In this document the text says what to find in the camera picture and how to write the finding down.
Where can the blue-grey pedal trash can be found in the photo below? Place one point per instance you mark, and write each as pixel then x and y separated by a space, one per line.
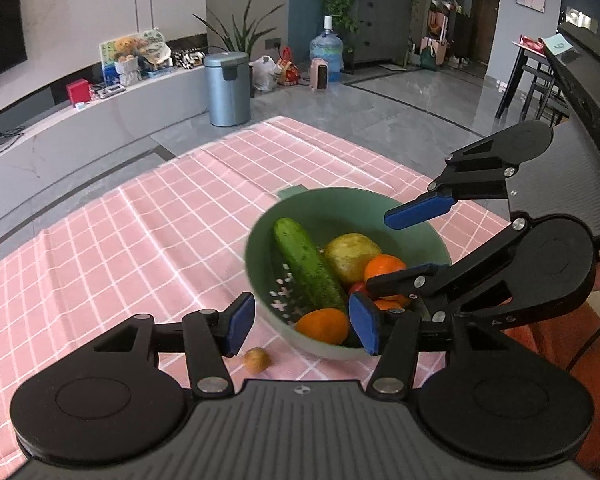
pixel 227 90

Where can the green colander bowl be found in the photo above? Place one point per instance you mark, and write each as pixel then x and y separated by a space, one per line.
pixel 330 215

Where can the grey marble media console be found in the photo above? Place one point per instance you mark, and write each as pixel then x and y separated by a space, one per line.
pixel 80 125

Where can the black dining chair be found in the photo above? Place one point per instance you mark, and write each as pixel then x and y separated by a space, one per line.
pixel 547 92

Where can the black white patterned ornaments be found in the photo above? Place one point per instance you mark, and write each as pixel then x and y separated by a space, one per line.
pixel 187 58

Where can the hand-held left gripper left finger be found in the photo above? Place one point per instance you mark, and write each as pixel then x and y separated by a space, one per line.
pixel 241 324

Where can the teddy bear bouquet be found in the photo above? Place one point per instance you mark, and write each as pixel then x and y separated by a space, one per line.
pixel 127 62

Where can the person's right forearm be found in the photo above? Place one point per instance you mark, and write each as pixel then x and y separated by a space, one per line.
pixel 550 345

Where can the red box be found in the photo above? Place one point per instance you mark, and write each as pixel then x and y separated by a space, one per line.
pixel 77 92

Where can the black dining table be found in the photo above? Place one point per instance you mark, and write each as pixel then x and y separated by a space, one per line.
pixel 527 45

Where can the blue water jug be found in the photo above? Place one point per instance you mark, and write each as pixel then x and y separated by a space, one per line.
pixel 326 50

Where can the dark grey cabinet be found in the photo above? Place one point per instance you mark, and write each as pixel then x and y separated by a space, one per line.
pixel 380 20

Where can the green gift bag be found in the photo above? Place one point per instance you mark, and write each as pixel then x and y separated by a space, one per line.
pixel 432 57

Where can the small brown-green fruit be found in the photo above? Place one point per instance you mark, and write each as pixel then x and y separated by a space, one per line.
pixel 256 360

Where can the yellow-green pear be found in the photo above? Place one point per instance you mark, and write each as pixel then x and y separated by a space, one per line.
pixel 350 257

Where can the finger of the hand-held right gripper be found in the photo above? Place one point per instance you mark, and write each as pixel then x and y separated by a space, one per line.
pixel 420 210
pixel 405 280

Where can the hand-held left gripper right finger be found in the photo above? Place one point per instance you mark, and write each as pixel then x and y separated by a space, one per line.
pixel 364 325

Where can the white plastic bag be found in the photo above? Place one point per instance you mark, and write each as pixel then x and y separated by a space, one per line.
pixel 264 74

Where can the small pink white heater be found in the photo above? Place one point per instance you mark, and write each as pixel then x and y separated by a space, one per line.
pixel 320 74

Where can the red gift bag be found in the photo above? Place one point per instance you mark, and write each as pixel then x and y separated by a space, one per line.
pixel 287 69

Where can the small red tomato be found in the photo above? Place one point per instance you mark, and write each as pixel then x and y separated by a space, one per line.
pixel 358 288

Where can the tall snake plant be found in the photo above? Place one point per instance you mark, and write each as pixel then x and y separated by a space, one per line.
pixel 240 35

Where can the pink checked tablecloth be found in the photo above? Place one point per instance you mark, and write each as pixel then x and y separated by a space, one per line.
pixel 130 240

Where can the orange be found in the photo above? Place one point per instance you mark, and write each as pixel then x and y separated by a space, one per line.
pixel 325 325
pixel 382 266
pixel 387 304

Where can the colourful painted picture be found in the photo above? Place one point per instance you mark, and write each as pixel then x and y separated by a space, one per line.
pixel 109 52

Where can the green cucumber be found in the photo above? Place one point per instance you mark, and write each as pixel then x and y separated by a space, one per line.
pixel 305 265

